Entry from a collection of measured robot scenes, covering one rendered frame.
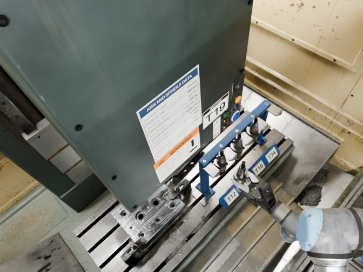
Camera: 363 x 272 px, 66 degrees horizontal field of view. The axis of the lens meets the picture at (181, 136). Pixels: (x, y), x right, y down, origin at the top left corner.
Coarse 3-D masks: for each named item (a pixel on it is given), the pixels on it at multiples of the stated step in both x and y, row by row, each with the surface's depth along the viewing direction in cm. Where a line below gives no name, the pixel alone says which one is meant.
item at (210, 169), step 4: (208, 164) 123; (212, 164) 123; (204, 168) 122; (208, 168) 122; (212, 168) 122; (216, 168) 122; (208, 172) 121; (212, 172) 121; (216, 172) 121; (212, 176) 120; (216, 176) 120
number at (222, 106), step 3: (225, 99) 74; (222, 102) 74; (225, 102) 75; (219, 105) 74; (222, 105) 75; (225, 105) 77; (216, 108) 74; (219, 108) 75; (222, 108) 76; (213, 111) 73; (216, 111) 75; (219, 111) 76; (222, 111) 77; (213, 114) 75; (216, 114) 76; (213, 117) 76
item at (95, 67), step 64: (0, 0) 26; (64, 0) 30; (128, 0) 36; (192, 0) 44; (0, 64) 75; (64, 64) 35; (128, 64) 43; (192, 64) 54; (64, 128) 42; (128, 128) 52; (128, 192) 67
